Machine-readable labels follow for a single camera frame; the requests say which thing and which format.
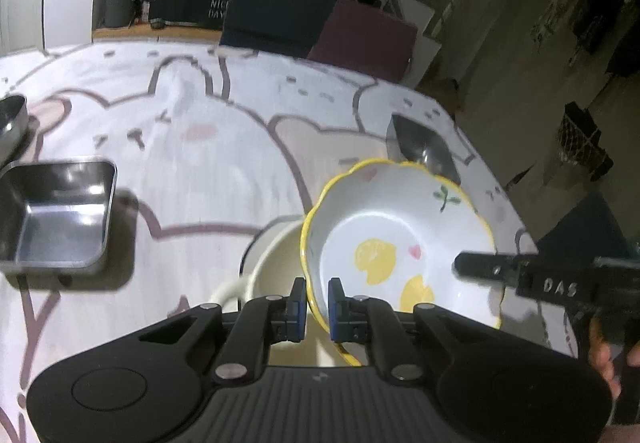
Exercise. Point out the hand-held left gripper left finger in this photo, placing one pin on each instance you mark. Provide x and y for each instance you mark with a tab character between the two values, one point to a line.
298	313

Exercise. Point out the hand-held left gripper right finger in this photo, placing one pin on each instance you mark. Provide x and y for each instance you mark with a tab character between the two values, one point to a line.
334	315

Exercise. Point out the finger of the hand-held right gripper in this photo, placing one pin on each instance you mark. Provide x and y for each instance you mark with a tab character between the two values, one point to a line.
487	268

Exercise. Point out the white floral bowl yellow rim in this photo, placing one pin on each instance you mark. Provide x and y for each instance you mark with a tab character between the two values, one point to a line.
400	223

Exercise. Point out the large rectangular steel tray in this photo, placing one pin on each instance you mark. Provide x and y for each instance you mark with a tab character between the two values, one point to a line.
60	228

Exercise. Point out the round steel bowl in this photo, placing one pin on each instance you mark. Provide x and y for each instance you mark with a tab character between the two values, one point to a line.
10	118

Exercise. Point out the person's right hand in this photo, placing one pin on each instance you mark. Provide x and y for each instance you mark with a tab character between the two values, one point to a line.
605	358

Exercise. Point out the dark blue seat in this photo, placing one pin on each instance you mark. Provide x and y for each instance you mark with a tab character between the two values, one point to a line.
575	233

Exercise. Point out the small rectangular steel container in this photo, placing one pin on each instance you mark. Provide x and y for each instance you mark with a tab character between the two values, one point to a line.
420	143

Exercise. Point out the mesh laundry basket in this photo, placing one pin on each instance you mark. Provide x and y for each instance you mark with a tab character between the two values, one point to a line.
585	143

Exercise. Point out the bear print tablecloth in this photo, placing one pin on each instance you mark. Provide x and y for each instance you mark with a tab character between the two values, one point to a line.
200	173

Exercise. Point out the maroon chair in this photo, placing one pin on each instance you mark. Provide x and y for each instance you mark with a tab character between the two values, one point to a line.
365	40

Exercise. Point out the dark hanging garland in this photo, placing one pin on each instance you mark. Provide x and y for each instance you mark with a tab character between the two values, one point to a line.
595	13

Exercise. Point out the dark blue chair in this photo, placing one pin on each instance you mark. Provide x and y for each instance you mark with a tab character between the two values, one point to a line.
280	8

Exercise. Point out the grey trash bin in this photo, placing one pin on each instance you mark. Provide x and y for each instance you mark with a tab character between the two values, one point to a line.
119	5

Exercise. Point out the white floor cabinet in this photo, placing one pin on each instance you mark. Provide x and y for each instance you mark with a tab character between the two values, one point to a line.
22	8

